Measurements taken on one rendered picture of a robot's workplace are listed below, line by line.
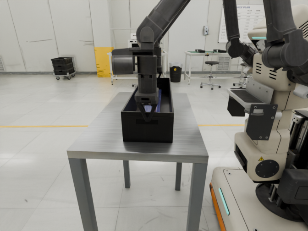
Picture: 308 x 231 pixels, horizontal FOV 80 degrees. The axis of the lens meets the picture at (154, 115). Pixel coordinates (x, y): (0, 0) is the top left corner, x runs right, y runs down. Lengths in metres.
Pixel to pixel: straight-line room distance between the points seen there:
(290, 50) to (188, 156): 0.41
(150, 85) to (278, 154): 0.68
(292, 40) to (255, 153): 0.51
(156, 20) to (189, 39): 5.96
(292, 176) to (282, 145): 0.13
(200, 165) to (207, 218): 0.89
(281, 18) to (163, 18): 0.33
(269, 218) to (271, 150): 0.40
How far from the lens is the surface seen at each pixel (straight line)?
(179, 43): 6.44
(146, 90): 0.54
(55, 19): 7.03
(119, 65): 0.53
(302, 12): 0.85
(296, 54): 0.66
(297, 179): 0.99
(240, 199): 1.26
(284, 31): 0.67
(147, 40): 0.51
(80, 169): 0.68
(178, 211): 1.48
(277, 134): 0.96
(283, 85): 0.84
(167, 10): 0.56
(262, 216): 1.22
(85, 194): 0.75
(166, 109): 0.89
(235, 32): 1.06
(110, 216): 1.47
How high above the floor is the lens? 1.13
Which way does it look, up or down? 23 degrees down
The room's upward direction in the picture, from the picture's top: straight up
